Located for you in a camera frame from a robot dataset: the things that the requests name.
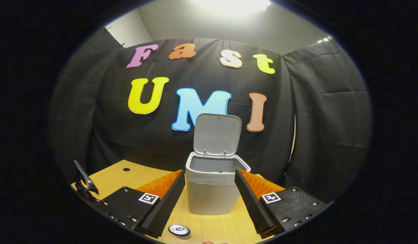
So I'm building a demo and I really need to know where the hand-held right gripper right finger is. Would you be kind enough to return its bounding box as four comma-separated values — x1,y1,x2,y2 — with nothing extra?
234,169,328,239

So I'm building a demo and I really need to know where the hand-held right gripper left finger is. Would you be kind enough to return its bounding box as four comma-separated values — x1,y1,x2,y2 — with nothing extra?
94,169,186,239

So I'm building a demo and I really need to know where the blue pop can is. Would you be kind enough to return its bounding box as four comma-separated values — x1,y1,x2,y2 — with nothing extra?
168,224,191,240

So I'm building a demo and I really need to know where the grey desktop garbage bin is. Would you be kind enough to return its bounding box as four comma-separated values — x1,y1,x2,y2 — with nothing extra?
185,113,251,216

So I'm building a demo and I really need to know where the wooden desktop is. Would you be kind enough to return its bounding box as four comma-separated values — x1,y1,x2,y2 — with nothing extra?
71,160,287,244

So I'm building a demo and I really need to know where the black backdrop cloth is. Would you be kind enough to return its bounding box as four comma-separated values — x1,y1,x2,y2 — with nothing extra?
48,27,372,204

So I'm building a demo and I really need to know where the large ceiling light panel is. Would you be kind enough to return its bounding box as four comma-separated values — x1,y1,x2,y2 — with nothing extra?
192,0,272,14

